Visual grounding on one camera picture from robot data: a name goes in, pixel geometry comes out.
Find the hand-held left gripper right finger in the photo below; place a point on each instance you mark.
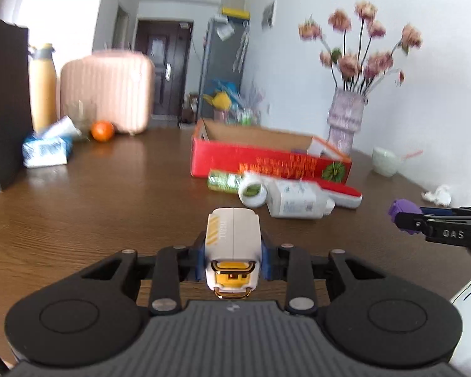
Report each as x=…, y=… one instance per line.
x=266, y=263

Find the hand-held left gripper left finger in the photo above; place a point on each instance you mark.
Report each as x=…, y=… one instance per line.
x=199, y=263

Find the grey refrigerator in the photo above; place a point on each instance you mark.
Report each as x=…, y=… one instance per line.
x=219, y=63

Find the white tape roll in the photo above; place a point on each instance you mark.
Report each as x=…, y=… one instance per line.
x=253, y=190

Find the dark brown door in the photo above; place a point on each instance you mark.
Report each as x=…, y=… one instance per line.
x=163, y=66

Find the pink textured vase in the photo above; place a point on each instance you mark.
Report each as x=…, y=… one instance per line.
x=345, y=121

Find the silvery decorative twigs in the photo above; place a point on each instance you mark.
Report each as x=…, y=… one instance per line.
x=253, y=96

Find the green plastic bottle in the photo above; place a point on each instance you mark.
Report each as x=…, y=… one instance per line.
x=223, y=181

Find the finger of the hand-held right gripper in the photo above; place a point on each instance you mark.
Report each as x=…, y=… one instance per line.
x=414, y=223
x=435, y=211

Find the crumpled white tissue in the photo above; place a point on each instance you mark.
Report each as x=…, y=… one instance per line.
x=437, y=195

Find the yellow bottle grey cap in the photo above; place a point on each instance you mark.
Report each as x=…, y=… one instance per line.
x=43, y=86

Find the pink suitcase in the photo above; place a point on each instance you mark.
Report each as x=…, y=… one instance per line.
x=110, y=86

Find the purple toy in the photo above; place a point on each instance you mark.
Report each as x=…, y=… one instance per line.
x=402, y=208

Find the dried pink rose bouquet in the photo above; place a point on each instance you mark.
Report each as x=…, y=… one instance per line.
x=349, y=65

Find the yellow box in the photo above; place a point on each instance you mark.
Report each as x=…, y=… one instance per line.
x=235, y=12

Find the red cardboard box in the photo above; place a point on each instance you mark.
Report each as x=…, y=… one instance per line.
x=259, y=165

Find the orange fruit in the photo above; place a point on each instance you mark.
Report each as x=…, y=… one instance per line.
x=103, y=131

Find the yellow watering can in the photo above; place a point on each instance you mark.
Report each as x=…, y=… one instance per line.
x=219, y=101

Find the red white lint brush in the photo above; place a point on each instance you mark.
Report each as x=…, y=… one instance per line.
x=345, y=197

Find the pink straw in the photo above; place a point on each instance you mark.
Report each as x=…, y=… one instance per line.
x=413, y=154

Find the white plastic bottle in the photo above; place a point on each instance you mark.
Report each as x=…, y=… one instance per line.
x=294, y=200

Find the white plastic hanger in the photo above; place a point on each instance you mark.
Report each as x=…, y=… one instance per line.
x=241, y=47

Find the blue white tissue pack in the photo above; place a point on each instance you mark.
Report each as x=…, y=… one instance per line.
x=45, y=151

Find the white paper note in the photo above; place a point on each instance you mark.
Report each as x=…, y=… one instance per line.
x=224, y=30

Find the cluster of green bottles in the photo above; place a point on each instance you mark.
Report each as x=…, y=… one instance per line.
x=244, y=117

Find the clear glass cup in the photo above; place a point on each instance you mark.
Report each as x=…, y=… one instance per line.
x=80, y=114

